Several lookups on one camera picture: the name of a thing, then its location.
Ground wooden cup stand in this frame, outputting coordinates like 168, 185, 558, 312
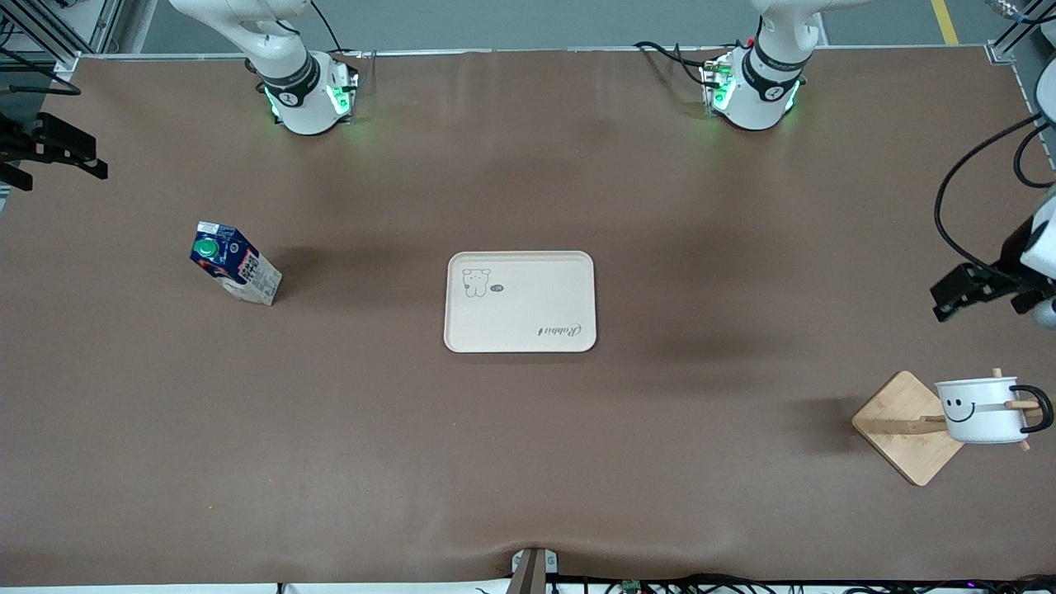
851, 368, 1056, 487

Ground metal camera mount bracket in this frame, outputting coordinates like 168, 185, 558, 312
505, 546, 559, 594

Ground aluminium frame post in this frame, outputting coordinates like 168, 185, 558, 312
0, 0, 125, 83
986, 0, 1056, 67

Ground blue milk carton green cap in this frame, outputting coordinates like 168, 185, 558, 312
189, 220, 283, 307

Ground black cable at arm base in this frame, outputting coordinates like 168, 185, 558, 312
309, 0, 364, 59
634, 40, 714, 93

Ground brown table mat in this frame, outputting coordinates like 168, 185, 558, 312
0, 45, 1056, 588

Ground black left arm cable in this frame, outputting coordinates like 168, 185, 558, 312
934, 111, 1056, 273

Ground beige plastic tray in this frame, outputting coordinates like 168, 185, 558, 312
444, 251, 597, 354

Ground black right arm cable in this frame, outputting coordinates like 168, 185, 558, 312
0, 48, 83, 97

